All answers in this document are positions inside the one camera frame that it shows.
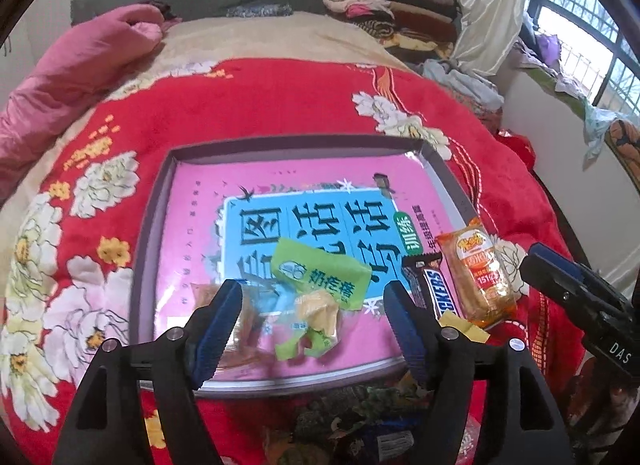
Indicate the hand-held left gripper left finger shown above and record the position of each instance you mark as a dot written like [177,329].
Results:
[215,335]

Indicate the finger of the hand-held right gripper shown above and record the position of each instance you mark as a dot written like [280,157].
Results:
[545,265]

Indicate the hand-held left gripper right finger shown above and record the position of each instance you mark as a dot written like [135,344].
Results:
[407,330]

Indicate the clear brown pastry packet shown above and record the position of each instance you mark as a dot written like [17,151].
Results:
[247,325]

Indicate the brown chocolate bar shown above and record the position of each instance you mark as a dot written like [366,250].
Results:
[435,290]

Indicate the gold snack packet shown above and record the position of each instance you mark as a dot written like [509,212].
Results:
[465,327]

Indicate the orange cake packet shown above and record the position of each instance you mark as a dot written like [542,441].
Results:
[475,270]

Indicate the dark green snack packet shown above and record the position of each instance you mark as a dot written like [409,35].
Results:
[360,405]

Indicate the small yellow-green snack packet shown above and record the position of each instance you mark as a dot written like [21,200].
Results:
[315,310]

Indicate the dark shallow cardboard box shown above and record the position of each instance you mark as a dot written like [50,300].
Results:
[150,245]

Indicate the blue snack packet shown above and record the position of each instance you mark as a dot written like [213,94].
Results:
[390,445]

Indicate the person's dark patterned clothing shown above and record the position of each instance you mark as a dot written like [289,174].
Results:
[600,420]

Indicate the red cloth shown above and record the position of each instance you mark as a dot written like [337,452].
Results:
[517,150]

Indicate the pink book with blue label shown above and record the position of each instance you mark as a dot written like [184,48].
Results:
[200,205]

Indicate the pale blue crumpled clothes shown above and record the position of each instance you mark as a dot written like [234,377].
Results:
[465,85]

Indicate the pile of mixed clothes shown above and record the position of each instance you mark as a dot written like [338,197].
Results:
[550,45]

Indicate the barred window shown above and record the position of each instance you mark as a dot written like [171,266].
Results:
[600,20]

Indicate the red floral blanket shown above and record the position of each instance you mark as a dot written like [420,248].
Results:
[300,95]

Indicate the cream curtain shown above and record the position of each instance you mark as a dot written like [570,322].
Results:
[485,5]

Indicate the stack of folded clothes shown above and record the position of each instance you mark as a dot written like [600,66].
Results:
[415,10]

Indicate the pink quilt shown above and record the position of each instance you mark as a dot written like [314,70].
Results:
[75,60]

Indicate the dark patterned pillow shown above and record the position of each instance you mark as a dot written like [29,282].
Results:
[260,10]

